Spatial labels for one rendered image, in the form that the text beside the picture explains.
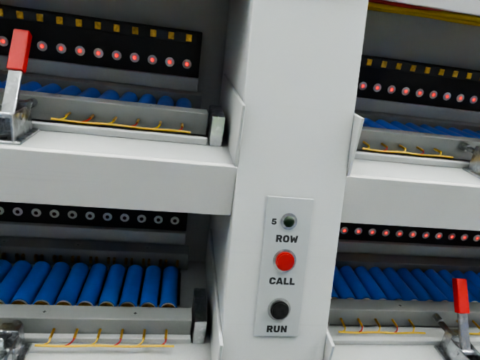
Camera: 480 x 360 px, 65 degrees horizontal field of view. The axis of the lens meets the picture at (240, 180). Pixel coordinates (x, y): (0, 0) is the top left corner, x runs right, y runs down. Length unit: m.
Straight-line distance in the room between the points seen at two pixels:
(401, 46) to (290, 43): 0.30
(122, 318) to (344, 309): 0.23
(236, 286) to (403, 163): 0.21
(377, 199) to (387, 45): 0.29
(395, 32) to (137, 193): 0.42
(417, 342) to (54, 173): 0.40
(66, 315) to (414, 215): 0.33
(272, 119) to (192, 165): 0.07
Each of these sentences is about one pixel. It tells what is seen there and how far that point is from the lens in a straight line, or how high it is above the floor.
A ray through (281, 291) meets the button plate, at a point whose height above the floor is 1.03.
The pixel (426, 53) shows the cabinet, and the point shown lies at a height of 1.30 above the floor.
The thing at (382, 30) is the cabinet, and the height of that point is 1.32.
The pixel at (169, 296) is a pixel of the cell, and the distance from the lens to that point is 0.42.
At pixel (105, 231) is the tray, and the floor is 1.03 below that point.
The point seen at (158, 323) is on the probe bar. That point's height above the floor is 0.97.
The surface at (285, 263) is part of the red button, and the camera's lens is 0.33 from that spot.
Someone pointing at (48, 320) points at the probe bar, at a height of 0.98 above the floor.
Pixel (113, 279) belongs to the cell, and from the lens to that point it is 0.45.
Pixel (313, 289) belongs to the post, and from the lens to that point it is 0.35.
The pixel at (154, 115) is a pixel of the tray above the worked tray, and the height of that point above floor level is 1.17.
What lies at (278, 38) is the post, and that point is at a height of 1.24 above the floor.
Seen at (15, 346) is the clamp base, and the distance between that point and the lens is 0.39.
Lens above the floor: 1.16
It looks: 6 degrees down
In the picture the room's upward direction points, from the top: 5 degrees clockwise
